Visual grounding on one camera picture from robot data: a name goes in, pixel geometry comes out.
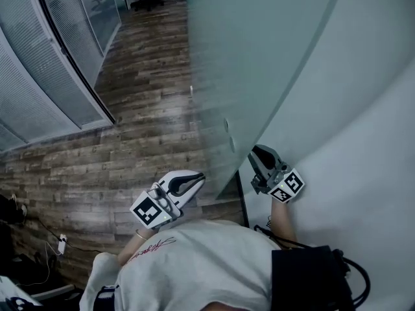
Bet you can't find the black shoulder strap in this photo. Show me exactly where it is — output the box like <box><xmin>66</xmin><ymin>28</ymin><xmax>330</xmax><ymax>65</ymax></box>
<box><xmin>95</xmin><ymin>284</ymin><xmax>121</xmax><ymax>311</ymax></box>

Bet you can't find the black skirting board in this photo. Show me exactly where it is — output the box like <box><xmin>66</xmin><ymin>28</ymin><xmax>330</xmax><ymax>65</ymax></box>
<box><xmin>235</xmin><ymin>170</ymin><xmax>250</xmax><ymax>228</ymax></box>

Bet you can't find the interior glass partition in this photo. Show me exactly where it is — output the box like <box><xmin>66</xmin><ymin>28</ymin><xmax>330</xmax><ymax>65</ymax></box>
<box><xmin>41</xmin><ymin>0</ymin><xmax>123</xmax><ymax>89</ymax></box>

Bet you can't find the black floor cable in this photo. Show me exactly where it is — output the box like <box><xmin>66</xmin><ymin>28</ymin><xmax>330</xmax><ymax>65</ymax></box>
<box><xmin>64</xmin><ymin>243</ymin><xmax>104</xmax><ymax>254</ymax></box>
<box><xmin>24</xmin><ymin>215</ymin><xmax>62</xmax><ymax>239</ymax></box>

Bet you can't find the person's left forearm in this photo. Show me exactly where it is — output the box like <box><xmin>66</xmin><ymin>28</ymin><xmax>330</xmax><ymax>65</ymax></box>
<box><xmin>117</xmin><ymin>228</ymin><xmax>155</xmax><ymax>267</ymax></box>

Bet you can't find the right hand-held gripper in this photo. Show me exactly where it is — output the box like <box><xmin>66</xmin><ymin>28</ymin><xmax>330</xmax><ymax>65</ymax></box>
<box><xmin>248</xmin><ymin>144</ymin><xmax>305</xmax><ymax>204</ymax></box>

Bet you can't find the grey metal bar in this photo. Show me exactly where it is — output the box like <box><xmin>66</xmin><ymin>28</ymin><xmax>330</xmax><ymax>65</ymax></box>
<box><xmin>29</xmin><ymin>283</ymin><xmax>75</xmax><ymax>301</ymax></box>

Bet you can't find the narrow glass panel with blinds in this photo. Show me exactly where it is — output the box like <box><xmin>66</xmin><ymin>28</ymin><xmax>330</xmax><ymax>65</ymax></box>
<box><xmin>0</xmin><ymin>0</ymin><xmax>103</xmax><ymax>129</ymax></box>

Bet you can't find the white partition frame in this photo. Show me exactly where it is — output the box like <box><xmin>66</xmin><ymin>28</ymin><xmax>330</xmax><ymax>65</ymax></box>
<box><xmin>0</xmin><ymin>0</ymin><xmax>116</xmax><ymax>154</ymax></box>

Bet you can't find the white desk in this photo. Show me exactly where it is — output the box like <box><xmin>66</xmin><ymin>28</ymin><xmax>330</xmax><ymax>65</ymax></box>
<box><xmin>0</xmin><ymin>275</ymin><xmax>43</xmax><ymax>311</ymax></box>

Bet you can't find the frosted glass door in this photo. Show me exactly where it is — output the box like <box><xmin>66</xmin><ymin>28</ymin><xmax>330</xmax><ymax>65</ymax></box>
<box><xmin>186</xmin><ymin>0</ymin><xmax>346</xmax><ymax>200</ymax></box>

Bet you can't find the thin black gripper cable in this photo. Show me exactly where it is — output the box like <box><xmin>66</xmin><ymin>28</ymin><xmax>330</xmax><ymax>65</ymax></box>
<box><xmin>254</xmin><ymin>215</ymin><xmax>325</xmax><ymax>251</ymax></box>

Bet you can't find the thin white cable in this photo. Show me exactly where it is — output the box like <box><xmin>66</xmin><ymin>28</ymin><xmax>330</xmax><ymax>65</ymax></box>
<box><xmin>16</xmin><ymin>240</ymin><xmax>62</xmax><ymax>286</ymax></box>

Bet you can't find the wide glass panel with blinds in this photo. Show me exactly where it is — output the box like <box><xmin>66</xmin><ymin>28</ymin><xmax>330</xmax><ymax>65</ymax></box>
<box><xmin>0</xmin><ymin>121</ymin><xmax>27</xmax><ymax>152</ymax></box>
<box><xmin>0</xmin><ymin>43</ymin><xmax>75</xmax><ymax>142</ymax></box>

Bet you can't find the light grey shirt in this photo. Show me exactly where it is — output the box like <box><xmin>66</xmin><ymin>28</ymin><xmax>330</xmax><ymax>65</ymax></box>
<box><xmin>79</xmin><ymin>219</ymin><xmax>283</xmax><ymax>311</ymax></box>

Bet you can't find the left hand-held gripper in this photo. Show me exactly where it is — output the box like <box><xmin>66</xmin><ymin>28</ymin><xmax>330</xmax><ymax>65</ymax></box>
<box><xmin>129</xmin><ymin>170</ymin><xmax>206</xmax><ymax>230</ymax></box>

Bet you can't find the person's right forearm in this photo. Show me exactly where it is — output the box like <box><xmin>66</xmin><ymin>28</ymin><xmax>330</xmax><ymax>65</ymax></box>
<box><xmin>268</xmin><ymin>199</ymin><xmax>299</xmax><ymax>244</ymax></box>

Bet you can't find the black chest pouch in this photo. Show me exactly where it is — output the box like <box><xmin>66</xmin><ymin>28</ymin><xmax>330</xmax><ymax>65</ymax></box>
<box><xmin>271</xmin><ymin>245</ymin><xmax>353</xmax><ymax>311</ymax></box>

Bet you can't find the thick black pouch cable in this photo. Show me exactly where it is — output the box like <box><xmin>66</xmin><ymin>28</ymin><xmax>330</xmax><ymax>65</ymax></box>
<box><xmin>333</xmin><ymin>248</ymin><xmax>372</xmax><ymax>311</ymax></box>

